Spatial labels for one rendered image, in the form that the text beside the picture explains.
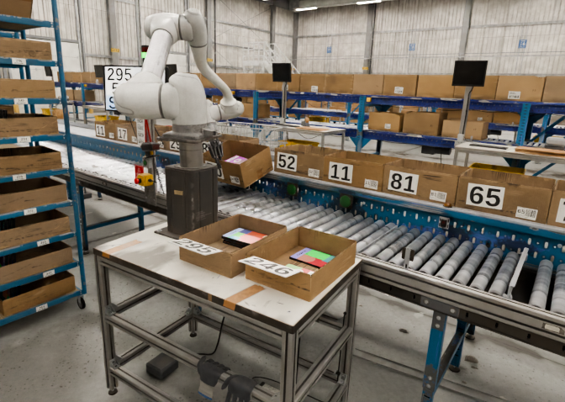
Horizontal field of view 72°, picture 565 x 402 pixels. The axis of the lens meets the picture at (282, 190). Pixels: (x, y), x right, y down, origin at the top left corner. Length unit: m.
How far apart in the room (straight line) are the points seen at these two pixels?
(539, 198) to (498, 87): 4.64
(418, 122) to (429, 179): 4.52
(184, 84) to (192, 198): 0.50
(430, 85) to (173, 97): 5.54
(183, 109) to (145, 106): 0.16
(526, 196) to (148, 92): 1.75
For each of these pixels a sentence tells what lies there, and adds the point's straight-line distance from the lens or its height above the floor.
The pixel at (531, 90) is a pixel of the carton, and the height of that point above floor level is 1.53.
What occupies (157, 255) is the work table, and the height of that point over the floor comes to 0.75.
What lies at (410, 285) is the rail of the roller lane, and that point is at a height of 0.69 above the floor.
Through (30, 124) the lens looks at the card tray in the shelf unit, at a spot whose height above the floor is 1.20.
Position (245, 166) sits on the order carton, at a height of 0.96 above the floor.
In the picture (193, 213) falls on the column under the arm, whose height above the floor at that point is 0.88.
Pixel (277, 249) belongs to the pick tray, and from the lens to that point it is 1.62.
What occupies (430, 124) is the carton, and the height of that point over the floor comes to 0.98.
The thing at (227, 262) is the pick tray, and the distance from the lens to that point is 1.47.
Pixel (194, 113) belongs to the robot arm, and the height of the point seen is 1.32.
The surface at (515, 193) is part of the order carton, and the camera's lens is 2.10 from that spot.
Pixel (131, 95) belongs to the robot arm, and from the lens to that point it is 1.81.
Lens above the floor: 1.44
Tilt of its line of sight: 15 degrees down
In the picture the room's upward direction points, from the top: 2 degrees clockwise
